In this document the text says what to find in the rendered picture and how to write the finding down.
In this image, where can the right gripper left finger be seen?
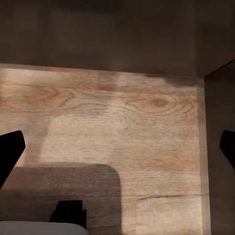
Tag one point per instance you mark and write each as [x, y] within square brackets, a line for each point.
[12, 146]

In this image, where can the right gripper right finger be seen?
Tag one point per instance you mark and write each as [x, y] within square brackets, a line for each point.
[227, 146]

